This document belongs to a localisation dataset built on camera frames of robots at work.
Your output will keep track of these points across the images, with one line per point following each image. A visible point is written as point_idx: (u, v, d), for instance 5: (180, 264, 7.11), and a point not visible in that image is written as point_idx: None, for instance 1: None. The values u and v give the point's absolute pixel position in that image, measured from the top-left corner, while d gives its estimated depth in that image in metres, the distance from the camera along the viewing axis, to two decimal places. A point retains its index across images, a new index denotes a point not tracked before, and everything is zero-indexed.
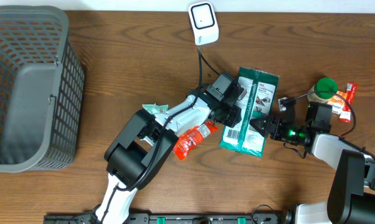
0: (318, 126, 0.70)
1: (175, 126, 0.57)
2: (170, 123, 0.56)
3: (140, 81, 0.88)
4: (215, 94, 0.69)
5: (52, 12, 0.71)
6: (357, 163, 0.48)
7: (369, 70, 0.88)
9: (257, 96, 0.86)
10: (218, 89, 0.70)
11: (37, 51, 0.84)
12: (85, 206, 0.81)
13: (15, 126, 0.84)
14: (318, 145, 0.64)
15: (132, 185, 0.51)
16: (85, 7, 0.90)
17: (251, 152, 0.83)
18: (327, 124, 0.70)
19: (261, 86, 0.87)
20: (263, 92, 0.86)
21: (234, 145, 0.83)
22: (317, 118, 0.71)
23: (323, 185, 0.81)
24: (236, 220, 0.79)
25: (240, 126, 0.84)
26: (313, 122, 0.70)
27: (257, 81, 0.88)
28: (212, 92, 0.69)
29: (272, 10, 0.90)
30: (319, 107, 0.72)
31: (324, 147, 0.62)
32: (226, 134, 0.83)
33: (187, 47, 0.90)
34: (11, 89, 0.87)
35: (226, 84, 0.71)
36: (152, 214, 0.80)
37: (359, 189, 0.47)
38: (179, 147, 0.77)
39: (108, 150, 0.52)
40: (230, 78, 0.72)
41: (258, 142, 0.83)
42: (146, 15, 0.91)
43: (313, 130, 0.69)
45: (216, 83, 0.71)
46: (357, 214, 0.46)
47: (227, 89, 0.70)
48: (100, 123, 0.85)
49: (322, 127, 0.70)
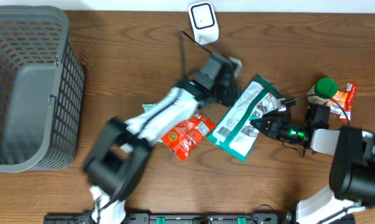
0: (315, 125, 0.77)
1: (153, 132, 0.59)
2: (146, 129, 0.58)
3: (140, 81, 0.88)
4: (204, 81, 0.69)
5: (52, 12, 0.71)
6: (356, 134, 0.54)
7: (369, 70, 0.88)
9: (260, 102, 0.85)
10: (207, 76, 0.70)
11: (37, 51, 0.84)
12: (85, 206, 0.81)
13: (15, 126, 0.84)
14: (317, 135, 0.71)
15: (111, 196, 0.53)
16: (85, 7, 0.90)
17: (235, 154, 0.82)
18: (325, 124, 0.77)
19: (269, 96, 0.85)
20: (267, 101, 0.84)
21: (221, 141, 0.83)
22: (315, 118, 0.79)
23: (323, 184, 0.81)
24: (236, 220, 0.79)
25: (233, 126, 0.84)
26: (311, 122, 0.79)
27: (267, 90, 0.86)
28: (199, 79, 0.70)
29: (271, 10, 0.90)
30: (318, 107, 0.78)
31: (323, 139, 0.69)
32: (217, 129, 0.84)
33: (187, 47, 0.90)
34: (11, 89, 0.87)
35: (215, 68, 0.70)
36: (152, 214, 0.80)
37: (360, 157, 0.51)
38: (180, 147, 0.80)
39: (85, 165, 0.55)
40: (219, 61, 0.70)
41: (245, 146, 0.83)
42: (146, 16, 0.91)
43: (311, 129, 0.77)
45: (205, 68, 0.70)
46: (358, 185, 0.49)
47: (215, 73, 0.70)
48: (100, 123, 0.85)
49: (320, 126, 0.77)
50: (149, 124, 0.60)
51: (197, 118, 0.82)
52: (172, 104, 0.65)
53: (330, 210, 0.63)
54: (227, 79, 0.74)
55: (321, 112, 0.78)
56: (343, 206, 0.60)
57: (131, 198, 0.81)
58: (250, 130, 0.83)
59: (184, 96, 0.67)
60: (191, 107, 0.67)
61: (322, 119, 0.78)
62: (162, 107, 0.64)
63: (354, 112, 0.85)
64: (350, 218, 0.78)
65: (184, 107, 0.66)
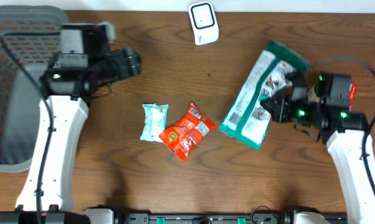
0: (334, 104, 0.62)
1: (51, 180, 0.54)
2: (42, 185, 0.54)
3: (140, 81, 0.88)
4: (75, 60, 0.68)
5: (53, 12, 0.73)
6: None
7: (369, 69, 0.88)
9: (269, 78, 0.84)
10: (73, 51, 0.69)
11: (37, 51, 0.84)
12: (85, 206, 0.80)
13: (15, 126, 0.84)
14: (341, 149, 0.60)
15: None
16: (85, 7, 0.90)
17: (248, 142, 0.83)
18: (343, 101, 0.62)
19: (282, 66, 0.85)
20: (280, 72, 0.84)
21: (233, 130, 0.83)
22: (332, 93, 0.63)
23: (323, 184, 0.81)
24: (236, 220, 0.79)
25: (243, 110, 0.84)
26: (326, 101, 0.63)
27: (279, 60, 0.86)
28: (69, 61, 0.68)
29: (271, 10, 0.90)
30: (333, 81, 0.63)
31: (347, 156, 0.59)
32: (228, 117, 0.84)
33: (187, 47, 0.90)
34: (11, 89, 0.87)
35: (76, 40, 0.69)
36: (152, 214, 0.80)
37: None
38: (180, 147, 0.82)
39: None
40: (75, 28, 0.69)
41: (256, 134, 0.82)
42: (146, 16, 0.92)
43: (327, 110, 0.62)
45: (66, 46, 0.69)
46: None
47: (79, 45, 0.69)
48: (101, 123, 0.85)
49: (337, 104, 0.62)
50: (43, 181, 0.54)
51: (197, 118, 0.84)
52: (53, 131, 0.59)
53: None
54: (104, 47, 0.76)
55: (341, 84, 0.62)
56: None
57: (131, 198, 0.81)
58: (261, 113, 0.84)
59: (61, 92, 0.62)
60: (76, 108, 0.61)
61: (346, 94, 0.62)
62: (45, 145, 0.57)
63: None
64: None
65: (70, 121, 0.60)
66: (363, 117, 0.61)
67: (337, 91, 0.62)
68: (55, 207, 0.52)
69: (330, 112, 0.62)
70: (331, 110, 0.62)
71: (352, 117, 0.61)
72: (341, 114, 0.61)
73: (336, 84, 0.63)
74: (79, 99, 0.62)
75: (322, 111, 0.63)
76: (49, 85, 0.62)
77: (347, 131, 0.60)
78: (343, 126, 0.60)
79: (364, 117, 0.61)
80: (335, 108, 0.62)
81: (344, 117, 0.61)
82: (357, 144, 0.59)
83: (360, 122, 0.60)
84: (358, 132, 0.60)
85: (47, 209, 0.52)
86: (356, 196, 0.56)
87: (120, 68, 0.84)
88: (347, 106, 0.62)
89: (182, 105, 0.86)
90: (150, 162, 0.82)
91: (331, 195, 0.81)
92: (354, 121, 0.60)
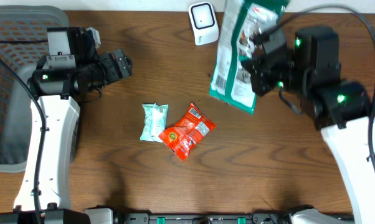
0: (322, 78, 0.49)
1: (48, 180, 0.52)
2: (40, 183, 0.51)
3: (140, 81, 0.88)
4: (61, 61, 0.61)
5: (52, 12, 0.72)
6: None
7: (370, 69, 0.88)
9: (242, 32, 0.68)
10: (60, 53, 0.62)
11: (37, 51, 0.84)
12: (85, 206, 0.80)
13: (15, 126, 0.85)
14: (338, 151, 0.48)
15: None
16: (86, 7, 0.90)
17: (243, 107, 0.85)
18: (332, 68, 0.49)
19: (253, 12, 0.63)
20: (251, 22, 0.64)
21: (222, 94, 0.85)
22: (319, 64, 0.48)
23: (323, 184, 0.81)
24: (236, 220, 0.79)
25: (226, 73, 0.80)
26: (313, 75, 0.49)
27: (250, 4, 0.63)
28: (58, 63, 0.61)
29: None
30: (318, 45, 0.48)
31: (346, 148, 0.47)
32: (214, 83, 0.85)
33: (187, 47, 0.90)
34: (11, 88, 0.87)
35: (62, 40, 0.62)
36: (152, 214, 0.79)
37: None
38: (180, 147, 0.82)
39: None
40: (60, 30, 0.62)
41: (247, 98, 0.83)
42: (146, 16, 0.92)
43: (317, 91, 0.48)
45: (53, 48, 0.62)
46: None
47: (66, 45, 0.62)
48: (101, 123, 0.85)
49: (326, 76, 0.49)
50: (40, 180, 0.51)
51: (197, 118, 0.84)
52: (46, 130, 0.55)
53: None
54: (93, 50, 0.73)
55: (326, 50, 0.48)
56: None
57: (131, 198, 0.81)
58: (245, 76, 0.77)
59: (51, 93, 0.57)
60: (68, 107, 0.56)
61: (331, 63, 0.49)
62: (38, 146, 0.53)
63: None
64: (350, 218, 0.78)
65: (63, 119, 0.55)
66: (362, 87, 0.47)
67: (323, 59, 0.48)
68: (53, 206, 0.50)
69: (322, 94, 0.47)
70: (323, 91, 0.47)
71: (353, 95, 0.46)
72: (337, 96, 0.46)
73: (321, 53, 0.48)
74: (70, 98, 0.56)
75: (309, 89, 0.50)
76: (39, 86, 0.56)
77: (347, 123, 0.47)
78: (341, 111, 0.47)
79: (362, 87, 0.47)
80: (325, 86, 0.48)
81: (342, 101, 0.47)
82: (362, 139, 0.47)
83: (362, 99, 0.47)
84: (362, 119, 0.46)
85: (46, 208, 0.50)
86: (363, 208, 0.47)
87: (109, 71, 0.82)
88: (338, 77, 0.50)
89: (182, 105, 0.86)
90: (150, 162, 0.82)
91: (331, 195, 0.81)
92: (356, 99, 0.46)
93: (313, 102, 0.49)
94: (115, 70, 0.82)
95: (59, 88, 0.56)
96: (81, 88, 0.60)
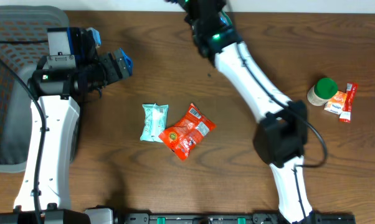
0: (207, 26, 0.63)
1: (48, 179, 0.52)
2: (40, 183, 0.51)
3: (140, 81, 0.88)
4: (61, 61, 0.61)
5: (52, 12, 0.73)
6: (271, 129, 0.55)
7: (370, 69, 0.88)
9: None
10: (60, 53, 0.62)
11: (37, 51, 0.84)
12: (85, 206, 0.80)
13: (15, 126, 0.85)
14: (225, 66, 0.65)
15: None
16: (86, 7, 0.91)
17: None
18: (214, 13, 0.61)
19: None
20: None
21: None
22: (202, 10, 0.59)
23: (324, 184, 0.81)
24: (236, 220, 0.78)
25: None
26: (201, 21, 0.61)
27: None
28: (58, 63, 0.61)
29: (271, 10, 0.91)
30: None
31: (227, 64, 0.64)
32: None
33: (188, 48, 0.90)
34: (11, 89, 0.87)
35: (63, 40, 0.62)
36: (152, 214, 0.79)
37: (282, 147, 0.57)
38: (180, 147, 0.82)
39: None
40: (60, 30, 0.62)
41: None
42: (146, 16, 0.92)
43: (205, 38, 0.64)
45: (53, 48, 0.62)
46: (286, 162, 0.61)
47: (66, 44, 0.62)
48: (100, 122, 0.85)
49: (209, 22, 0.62)
50: (40, 180, 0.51)
51: (197, 118, 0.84)
52: (46, 130, 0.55)
53: (292, 185, 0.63)
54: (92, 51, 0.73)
55: (210, 7, 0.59)
56: (292, 168, 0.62)
57: (131, 198, 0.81)
58: None
59: (50, 93, 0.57)
60: (68, 107, 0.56)
61: (215, 9, 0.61)
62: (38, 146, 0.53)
63: (354, 112, 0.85)
64: (350, 218, 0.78)
65: (63, 119, 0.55)
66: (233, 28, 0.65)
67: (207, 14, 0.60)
68: (53, 206, 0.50)
69: (208, 41, 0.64)
70: (210, 42, 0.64)
71: (226, 36, 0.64)
72: (214, 37, 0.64)
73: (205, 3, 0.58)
74: (70, 98, 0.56)
75: (200, 39, 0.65)
76: (38, 86, 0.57)
77: (225, 48, 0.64)
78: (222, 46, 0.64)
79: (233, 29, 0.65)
80: (210, 34, 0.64)
81: (218, 38, 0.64)
82: (235, 55, 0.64)
83: (233, 35, 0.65)
84: (232, 45, 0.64)
85: (46, 208, 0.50)
86: (253, 101, 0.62)
87: (109, 71, 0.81)
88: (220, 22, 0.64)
89: (182, 106, 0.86)
90: (150, 162, 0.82)
91: (332, 196, 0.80)
92: (230, 36, 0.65)
93: (201, 46, 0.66)
94: (115, 71, 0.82)
95: (59, 88, 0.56)
96: (81, 88, 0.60)
